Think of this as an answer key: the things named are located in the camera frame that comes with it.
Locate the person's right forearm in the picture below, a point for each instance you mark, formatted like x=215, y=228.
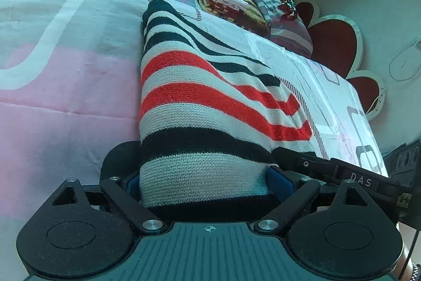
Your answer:
x=411, y=254

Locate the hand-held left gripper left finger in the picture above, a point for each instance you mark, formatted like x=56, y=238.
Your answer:
x=132, y=185

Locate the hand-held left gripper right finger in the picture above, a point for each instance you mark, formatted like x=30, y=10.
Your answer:
x=279, y=182

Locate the red heart-shaped headboard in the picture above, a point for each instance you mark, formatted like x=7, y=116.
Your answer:
x=335, y=44

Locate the red black white striped sweater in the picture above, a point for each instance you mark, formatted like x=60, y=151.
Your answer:
x=204, y=109

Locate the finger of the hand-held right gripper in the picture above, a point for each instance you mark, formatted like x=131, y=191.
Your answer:
x=306, y=164

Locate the folded red yellow blanket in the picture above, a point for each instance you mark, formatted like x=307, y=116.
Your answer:
x=236, y=12

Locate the pink white patterned bed sheet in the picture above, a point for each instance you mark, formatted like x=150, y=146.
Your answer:
x=59, y=86

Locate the striped pillow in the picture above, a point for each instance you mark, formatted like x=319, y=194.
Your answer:
x=289, y=27

